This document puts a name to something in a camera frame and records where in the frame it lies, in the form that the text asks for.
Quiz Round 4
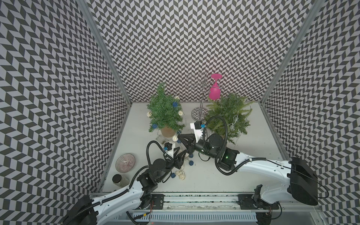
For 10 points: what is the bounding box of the dark green small christmas tree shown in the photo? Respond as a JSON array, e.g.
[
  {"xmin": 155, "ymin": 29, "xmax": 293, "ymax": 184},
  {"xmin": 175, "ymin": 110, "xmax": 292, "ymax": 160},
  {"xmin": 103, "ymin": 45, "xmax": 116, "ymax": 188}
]
[{"xmin": 147, "ymin": 83, "xmax": 185, "ymax": 138}]

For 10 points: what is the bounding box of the light green christmas tree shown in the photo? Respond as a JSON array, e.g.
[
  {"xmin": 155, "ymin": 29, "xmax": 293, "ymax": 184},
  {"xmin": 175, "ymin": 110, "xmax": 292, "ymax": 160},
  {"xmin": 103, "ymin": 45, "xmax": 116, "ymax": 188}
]
[{"xmin": 205, "ymin": 93, "xmax": 253, "ymax": 144}]

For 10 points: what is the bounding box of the garland battery box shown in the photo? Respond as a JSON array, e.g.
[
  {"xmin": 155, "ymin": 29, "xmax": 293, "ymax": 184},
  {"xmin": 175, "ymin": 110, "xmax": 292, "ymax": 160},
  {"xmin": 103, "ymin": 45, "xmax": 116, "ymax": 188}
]
[{"xmin": 156, "ymin": 135, "xmax": 167, "ymax": 145}]

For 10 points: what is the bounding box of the metal front rail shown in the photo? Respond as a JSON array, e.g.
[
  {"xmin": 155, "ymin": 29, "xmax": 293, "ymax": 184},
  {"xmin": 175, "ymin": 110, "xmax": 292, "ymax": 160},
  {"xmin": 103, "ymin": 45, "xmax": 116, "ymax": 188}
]
[{"xmin": 84, "ymin": 192, "xmax": 321, "ymax": 214}]

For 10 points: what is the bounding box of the pink plastic wine glass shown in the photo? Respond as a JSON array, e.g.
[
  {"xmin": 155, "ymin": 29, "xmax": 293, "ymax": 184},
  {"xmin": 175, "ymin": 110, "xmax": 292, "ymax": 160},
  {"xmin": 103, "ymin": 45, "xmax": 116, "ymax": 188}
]
[{"xmin": 209, "ymin": 74, "xmax": 222, "ymax": 100}]

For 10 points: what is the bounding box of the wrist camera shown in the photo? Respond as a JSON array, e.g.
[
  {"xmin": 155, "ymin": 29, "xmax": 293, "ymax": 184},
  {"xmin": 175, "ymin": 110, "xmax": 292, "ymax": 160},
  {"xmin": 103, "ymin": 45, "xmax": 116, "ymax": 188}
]
[
  {"xmin": 190, "ymin": 121, "xmax": 205, "ymax": 142},
  {"xmin": 164, "ymin": 141, "xmax": 176, "ymax": 158}
]

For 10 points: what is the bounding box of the clear glass dish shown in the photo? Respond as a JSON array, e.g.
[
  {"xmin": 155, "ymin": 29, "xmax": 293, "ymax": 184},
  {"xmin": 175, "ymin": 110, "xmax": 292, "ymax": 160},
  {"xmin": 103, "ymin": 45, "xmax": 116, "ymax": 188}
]
[{"xmin": 115, "ymin": 153, "xmax": 136, "ymax": 173}]

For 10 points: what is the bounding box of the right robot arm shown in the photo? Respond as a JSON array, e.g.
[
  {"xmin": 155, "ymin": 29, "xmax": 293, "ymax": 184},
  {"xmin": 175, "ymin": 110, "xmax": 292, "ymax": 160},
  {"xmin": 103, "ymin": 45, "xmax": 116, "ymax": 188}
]
[{"xmin": 177, "ymin": 116, "xmax": 321, "ymax": 208}]

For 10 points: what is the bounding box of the clear bulb string light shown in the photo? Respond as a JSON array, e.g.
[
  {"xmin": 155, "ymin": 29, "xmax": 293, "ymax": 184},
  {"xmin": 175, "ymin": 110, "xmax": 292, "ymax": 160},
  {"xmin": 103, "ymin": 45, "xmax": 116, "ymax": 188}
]
[{"xmin": 224, "ymin": 94, "xmax": 253, "ymax": 134}]

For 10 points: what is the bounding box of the small black lidded jar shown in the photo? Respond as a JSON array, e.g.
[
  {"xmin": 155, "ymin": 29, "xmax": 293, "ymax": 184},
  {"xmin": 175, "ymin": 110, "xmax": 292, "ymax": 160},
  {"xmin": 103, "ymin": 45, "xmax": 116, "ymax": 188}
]
[{"xmin": 112, "ymin": 174, "xmax": 130, "ymax": 188}]

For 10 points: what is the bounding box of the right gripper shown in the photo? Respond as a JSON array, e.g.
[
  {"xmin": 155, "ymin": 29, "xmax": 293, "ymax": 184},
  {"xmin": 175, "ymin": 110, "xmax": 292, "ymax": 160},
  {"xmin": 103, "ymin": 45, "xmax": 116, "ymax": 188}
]
[{"xmin": 177, "ymin": 133, "xmax": 218, "ymax": 159}]

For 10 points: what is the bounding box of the blue and white ball garland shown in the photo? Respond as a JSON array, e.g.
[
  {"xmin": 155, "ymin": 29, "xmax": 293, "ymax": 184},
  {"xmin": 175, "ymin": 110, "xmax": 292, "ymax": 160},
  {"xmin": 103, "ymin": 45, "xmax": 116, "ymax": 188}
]
[{"xmin": 146, "ymin": 95, "xmax": 196, "ymax": 181}]

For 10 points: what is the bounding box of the chrome wire glass rack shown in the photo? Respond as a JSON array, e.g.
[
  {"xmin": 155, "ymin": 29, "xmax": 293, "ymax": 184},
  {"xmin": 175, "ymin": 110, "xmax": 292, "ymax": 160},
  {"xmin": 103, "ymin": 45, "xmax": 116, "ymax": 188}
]
[{"xmin": 184, "ymin": 71, "xmax": 208, "ymax": 121}]

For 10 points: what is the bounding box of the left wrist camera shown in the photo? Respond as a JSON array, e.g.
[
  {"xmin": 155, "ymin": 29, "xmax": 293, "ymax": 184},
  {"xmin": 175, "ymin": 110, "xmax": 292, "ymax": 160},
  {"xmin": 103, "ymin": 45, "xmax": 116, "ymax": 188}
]
[{"xmin": 164, "ymin": 141, "xmax": 176, "ymax": 158}]

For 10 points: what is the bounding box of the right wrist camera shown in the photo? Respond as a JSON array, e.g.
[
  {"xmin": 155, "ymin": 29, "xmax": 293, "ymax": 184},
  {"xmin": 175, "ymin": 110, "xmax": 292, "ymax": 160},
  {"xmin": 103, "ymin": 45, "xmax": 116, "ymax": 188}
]
[{"xmin": 190, "ymin": 121, "xmax": 205, "ymax": 142}]

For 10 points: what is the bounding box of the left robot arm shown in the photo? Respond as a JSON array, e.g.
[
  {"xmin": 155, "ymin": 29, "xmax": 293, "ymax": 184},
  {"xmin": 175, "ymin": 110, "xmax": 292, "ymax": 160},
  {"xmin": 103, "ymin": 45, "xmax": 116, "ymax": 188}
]
[{"xmin": 61, "ymin": 141, "xmax": 194, "ymax": 225}]

